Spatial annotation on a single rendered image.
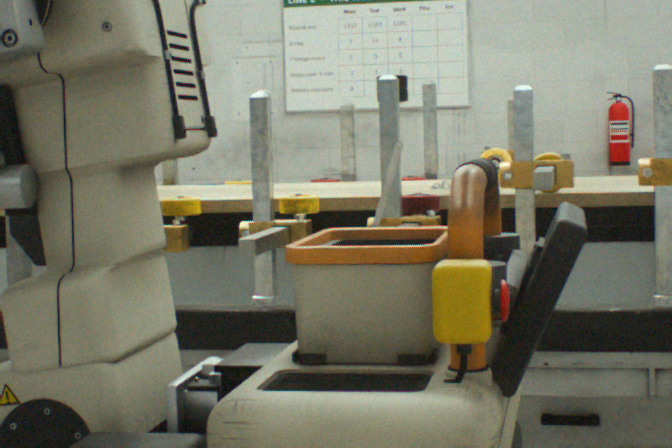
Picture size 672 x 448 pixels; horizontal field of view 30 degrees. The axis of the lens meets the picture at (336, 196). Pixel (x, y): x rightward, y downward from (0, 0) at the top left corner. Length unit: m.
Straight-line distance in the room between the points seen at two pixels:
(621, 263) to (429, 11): 7.11
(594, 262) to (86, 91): 1.48
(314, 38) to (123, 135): 8.44
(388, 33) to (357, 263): 8.43
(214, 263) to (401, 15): 7.03
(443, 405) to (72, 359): 0.41
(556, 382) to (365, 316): 1.23
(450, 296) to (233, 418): 0.21
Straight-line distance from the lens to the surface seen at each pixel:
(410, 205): 2.42
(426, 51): 9.55
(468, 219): 1.13
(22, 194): 1.28
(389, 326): 1.20
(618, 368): 2.40
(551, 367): 2.40
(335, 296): 1.20
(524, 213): 2.34
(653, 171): 2.33
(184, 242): 2.47
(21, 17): 1.15
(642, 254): 2.56
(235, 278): 2.66
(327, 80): 9.66
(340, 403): 1.07
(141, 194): 1.35
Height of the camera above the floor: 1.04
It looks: 3 degrees down
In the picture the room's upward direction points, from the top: 2 degrees counter-clockwise
